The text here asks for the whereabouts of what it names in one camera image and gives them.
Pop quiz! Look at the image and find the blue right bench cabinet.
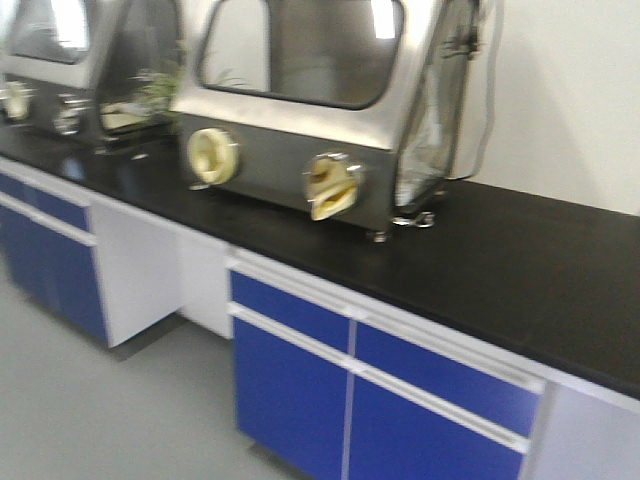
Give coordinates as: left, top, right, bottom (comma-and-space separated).
227, 249, 546, 479

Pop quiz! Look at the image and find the blue left bench cabinet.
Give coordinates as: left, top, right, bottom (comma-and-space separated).
1, 159, 183, 347

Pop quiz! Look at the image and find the green potted plant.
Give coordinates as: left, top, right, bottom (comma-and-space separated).
132, 42, 185, 134

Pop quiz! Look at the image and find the blue bench cabinet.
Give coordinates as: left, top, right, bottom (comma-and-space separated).
1, 159, 183, 347
227, 249, 546, 479

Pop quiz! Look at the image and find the cream left glove port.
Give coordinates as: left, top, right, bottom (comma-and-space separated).
187, 128, 240, 185

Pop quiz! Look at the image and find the cream glove port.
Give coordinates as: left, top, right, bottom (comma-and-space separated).
187, 128, 240, 185
303, 152, 364, 221

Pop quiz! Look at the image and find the cream right glove port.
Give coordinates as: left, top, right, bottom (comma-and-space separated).
303, 152, 364, 221

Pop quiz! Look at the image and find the far stainless steel glove box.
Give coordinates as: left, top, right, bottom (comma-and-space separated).
1, 1, 182, 148

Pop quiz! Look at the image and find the near stainless steel glove box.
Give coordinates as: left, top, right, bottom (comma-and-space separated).
172, 1, 485, 236

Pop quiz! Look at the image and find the stainless steel glove box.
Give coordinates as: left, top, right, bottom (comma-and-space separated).
172, 1, 485, 236
1, 1, 182, 148

